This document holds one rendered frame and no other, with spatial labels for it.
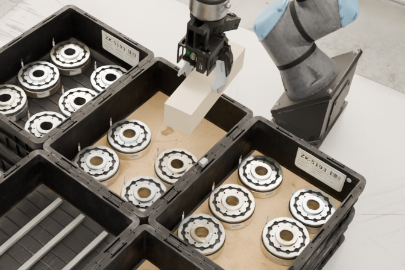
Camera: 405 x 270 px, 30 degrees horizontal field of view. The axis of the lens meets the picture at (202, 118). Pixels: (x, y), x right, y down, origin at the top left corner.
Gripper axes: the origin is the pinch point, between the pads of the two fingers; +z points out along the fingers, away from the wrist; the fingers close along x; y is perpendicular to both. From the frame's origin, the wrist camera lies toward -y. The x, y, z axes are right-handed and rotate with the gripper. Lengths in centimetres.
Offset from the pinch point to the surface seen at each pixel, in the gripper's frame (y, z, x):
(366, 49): -159, 109, 3
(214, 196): 9.7, 22.9, 9.3
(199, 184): 11.4, 18.8, 6.2
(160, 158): 7.0, 22.7, -6.2
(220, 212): 13.0, 22.8, 12.5
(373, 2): -194, 109, -5
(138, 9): -53, 39, -50
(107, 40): -17.1, 19.4, -36.7
